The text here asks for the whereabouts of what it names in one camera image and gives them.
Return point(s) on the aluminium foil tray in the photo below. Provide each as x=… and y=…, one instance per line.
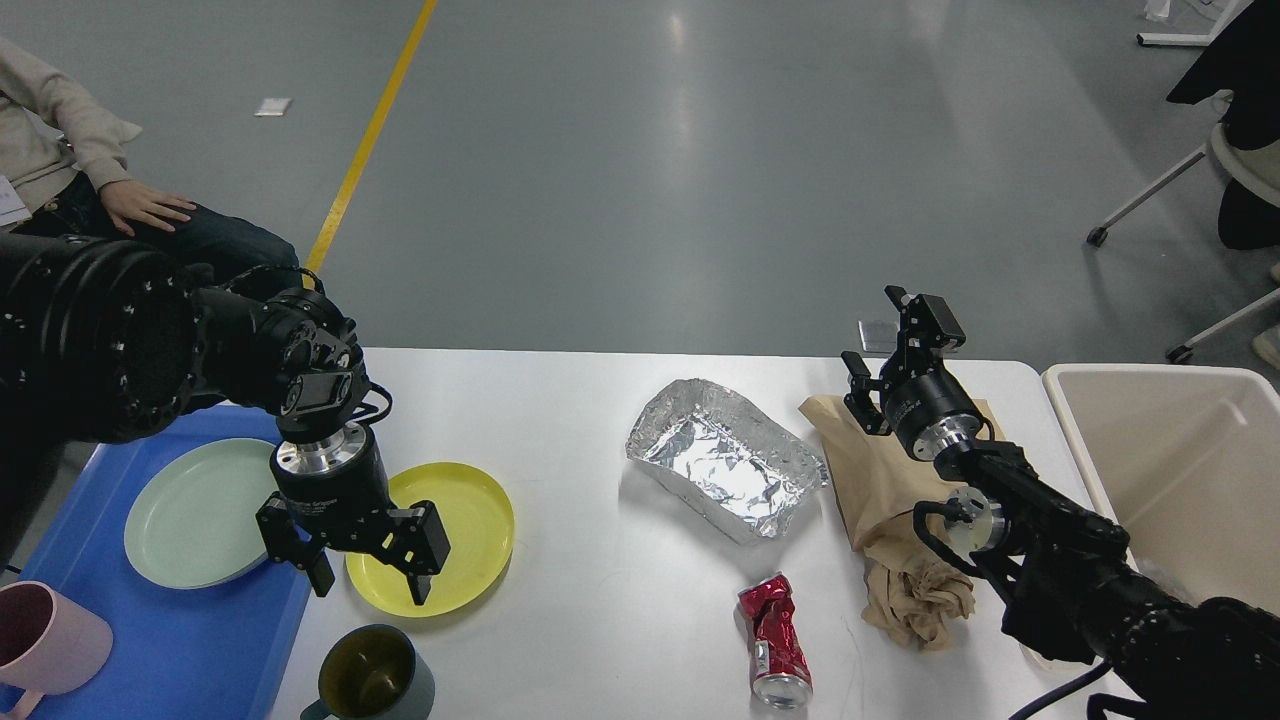
x=726, y=459

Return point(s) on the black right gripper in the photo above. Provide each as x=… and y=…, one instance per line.
x=923, y=404

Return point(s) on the pink mug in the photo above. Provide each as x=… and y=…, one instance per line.
x=49, y=644

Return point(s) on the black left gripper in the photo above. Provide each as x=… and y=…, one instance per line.
x=333, y=494

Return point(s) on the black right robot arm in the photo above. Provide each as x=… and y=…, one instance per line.
x=1060, y=569

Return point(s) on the blue plastic tray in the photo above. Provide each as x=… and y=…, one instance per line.
x=215, y=653

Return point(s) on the crumpled brown paper bag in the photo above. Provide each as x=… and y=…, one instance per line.
x=911, y=592

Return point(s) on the person's bare hand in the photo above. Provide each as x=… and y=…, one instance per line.
x=131, y=205

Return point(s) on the seated person in jeans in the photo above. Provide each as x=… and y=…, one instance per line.
x=59, y=145

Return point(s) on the crushed red soda can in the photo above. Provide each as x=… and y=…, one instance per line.
x=780, y=675

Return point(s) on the metal floor plate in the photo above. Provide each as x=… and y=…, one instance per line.
x=877, y=337

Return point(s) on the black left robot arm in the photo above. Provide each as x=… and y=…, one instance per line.
x=110, y=341

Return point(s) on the yellow plastic plate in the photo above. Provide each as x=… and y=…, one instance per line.
x=480, y=522

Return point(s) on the pale green plate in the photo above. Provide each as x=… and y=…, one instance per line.
x=194, y=524

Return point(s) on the beige plastic bin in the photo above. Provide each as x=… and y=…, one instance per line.
x=1186, y=459

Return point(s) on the white office chair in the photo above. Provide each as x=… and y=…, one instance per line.
x=1242, y=62

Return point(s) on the dark teal mug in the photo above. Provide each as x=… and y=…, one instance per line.
x=373, y=672

